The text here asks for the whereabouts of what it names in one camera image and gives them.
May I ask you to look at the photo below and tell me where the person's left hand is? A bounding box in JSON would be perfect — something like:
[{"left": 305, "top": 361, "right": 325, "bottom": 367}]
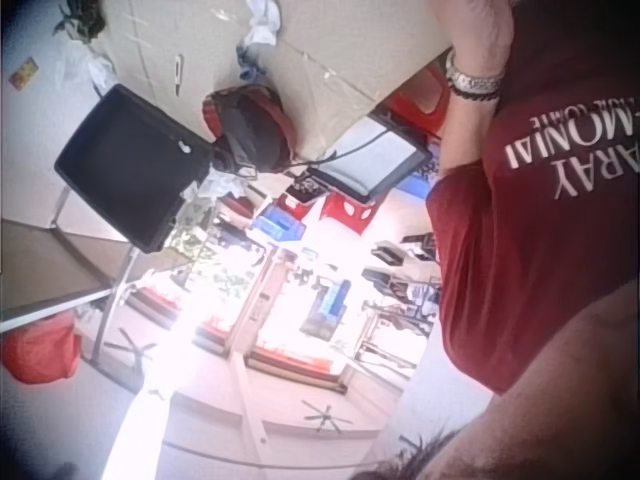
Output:
[{"left": 430, "top": 0, "right": 516, "bottom": 62}]

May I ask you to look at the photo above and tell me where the silver wristwatch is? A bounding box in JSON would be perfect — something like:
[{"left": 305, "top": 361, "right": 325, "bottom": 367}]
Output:
[{"left": 444, "top": 49, "right": 507, "bottom": 92}]

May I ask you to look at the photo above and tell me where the red plastic stool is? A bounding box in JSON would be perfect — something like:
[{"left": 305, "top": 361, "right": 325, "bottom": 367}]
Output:
[
  {"left": 319, "top": 191, "right": 387, "bottom": 236},
  {"left": 382, "top": 68, "right": 452, "bottom": 137}
]

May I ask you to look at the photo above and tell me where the large cardboard box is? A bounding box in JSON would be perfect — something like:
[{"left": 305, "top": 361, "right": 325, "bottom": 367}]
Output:
[{"left": 97, "top": 0, "right": 451, "bottom": 157}]

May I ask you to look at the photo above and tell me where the black-framed tablet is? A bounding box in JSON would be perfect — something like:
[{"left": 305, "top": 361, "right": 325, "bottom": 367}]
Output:
[{"left": 305, "top": 111, "right": 434, "bottom": 206}]

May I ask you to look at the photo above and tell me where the white crumpled cloth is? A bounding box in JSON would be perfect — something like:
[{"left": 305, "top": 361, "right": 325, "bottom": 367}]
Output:
[{"left": 242, "top": 0, "right": 282, "bottom": 47}]

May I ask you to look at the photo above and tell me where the blue cloth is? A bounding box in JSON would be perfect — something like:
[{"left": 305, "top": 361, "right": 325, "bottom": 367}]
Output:
[{"left": 236, "top": 43, "right": 263, "bottom": 82}]

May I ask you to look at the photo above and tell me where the small black patterned pouch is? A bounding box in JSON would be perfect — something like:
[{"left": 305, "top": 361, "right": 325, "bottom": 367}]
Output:
[{"left": 285, "top": 173, "right": 327, "bottom": 205}]

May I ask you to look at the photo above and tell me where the red and black backpack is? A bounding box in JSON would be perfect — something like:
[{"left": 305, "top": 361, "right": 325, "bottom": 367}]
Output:
[{"left": 201, "top": 83, "right": 297, "bottom": 176}]

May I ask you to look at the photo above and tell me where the shelf rack with goods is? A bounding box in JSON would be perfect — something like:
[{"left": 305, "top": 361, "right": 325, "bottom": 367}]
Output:
[{"left": 357, "top": 231, "right": 444, "bottom": 372}]

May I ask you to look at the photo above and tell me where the blue plastic crate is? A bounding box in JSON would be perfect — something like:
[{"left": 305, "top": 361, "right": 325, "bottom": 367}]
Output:
[{"left": 248, "top": 203, "right": 307, "bottom": 243}]

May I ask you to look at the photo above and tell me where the crumpled white paper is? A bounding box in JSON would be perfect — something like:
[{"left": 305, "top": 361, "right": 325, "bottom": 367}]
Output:
[{"left": 198, "top": 166, "right": 247, "bottom": 202}]

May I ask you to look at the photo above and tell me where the blue display box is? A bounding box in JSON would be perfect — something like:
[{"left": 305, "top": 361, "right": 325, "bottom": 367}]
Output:
[{"left": 298, "top": 277, "right": 352, "bottom": 337}]

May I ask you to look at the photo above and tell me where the clear plastic bag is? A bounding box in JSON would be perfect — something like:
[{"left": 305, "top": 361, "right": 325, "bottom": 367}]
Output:
[{"left": 53, "top": 38, "right": 118, "bottom": 97}]

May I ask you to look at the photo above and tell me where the dark ceiling fan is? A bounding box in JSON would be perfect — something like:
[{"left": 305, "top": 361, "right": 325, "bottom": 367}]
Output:
[
  {"left": 103, "top": 327, "right": 158, "bottom": 363},
  {"left": 301, "top": 400, "right": 355, "bottom": 433}
]

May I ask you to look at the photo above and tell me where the colourful card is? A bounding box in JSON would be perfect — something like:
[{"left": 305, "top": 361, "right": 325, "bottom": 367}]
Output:
[{"left": 8, "top": 56, "right": 41, "bottom": 92}]

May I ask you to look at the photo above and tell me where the brown table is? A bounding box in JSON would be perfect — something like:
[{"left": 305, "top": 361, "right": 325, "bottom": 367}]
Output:
[{"left": 0, "top": 218, "right": 142, "bottom": 333}]

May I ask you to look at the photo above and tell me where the red bag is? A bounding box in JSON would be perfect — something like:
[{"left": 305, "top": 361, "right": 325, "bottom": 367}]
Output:
[{"left": 0, "top": 311, "right": 84, "bottom": 385}]

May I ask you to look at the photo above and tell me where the black bead bracelet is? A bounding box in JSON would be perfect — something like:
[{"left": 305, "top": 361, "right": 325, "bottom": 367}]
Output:
[{"left": 449, "top": 85, "right": 502, "bottom": 104}]

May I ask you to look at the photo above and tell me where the black cable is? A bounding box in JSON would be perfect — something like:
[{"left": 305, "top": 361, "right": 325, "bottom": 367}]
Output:
[{"left": 284, "top": 127, "right": 396, "bottom": 176}]

